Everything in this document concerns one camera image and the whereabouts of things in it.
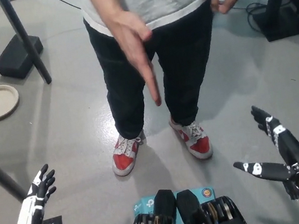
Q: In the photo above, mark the black robot torso blocks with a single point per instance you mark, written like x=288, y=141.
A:
x=189, y=222

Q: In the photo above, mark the slanted black pole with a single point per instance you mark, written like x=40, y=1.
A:
x=25, y=40

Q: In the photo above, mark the person's right hand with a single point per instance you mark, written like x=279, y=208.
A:
x=133, y=43

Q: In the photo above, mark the teal cardboard box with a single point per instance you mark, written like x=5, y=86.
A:
x=145, y=205

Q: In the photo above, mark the person's left red white sneaker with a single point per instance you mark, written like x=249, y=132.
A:
x=195, y=141

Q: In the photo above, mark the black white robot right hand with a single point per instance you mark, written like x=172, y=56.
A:
x=292, y=149

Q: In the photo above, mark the person's right red white sneaker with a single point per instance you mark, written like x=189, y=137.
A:
x=125, y=158

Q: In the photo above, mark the person's red white sneaker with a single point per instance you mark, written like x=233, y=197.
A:
x=195, y=141
x=125, y=158

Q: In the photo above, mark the person in grey shirt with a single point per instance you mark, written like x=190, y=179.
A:
x=125, y=87

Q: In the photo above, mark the black foam block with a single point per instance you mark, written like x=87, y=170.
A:
x=15, y=57

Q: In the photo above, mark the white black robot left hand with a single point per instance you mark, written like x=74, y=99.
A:
x=31, y=218

